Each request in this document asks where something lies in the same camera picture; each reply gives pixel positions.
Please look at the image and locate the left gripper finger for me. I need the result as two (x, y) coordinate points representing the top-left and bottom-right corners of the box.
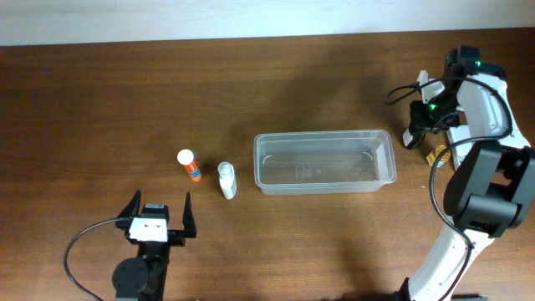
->
(117, 190), (141, 218)
(182, 192), (197, 238)

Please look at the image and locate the white green medicine box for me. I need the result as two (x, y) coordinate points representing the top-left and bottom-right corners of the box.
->
(446, 125), (476, 171)

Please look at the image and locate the dark bottle white cap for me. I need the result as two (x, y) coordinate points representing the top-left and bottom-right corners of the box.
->
(402, 129), (425, 150)

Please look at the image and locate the small jar gold lid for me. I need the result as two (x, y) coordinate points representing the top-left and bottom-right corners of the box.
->
(425, 145), (451, 168)

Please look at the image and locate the white spray bottle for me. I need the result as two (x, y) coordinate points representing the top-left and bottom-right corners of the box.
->
(217, 161), (237, 200)

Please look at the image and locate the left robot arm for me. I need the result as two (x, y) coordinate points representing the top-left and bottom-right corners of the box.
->
(112, 191), (197, 301)

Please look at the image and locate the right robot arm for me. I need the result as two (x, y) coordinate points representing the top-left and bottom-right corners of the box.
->
(396, 45), (534, 300)

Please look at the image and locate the clear plastic container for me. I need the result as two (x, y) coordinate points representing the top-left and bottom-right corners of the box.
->
(253, 130), (397, 195)

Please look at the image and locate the orange tube white cap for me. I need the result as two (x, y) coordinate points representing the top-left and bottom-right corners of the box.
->
(176, 149), (202, 182)

